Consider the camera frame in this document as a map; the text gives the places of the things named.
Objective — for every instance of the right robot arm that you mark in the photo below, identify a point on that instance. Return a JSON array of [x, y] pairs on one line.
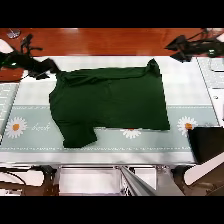
[[206, 143]]

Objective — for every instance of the small silver round object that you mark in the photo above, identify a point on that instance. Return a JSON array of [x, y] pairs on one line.
[[13, 33]]

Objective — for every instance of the silver frame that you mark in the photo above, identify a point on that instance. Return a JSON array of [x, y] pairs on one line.
[[140, 186]]

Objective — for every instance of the dark green T-shirt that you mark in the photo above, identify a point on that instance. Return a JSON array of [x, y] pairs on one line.
[[113, 100]]

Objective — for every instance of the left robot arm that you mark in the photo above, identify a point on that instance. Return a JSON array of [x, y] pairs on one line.
[[20, 62]]

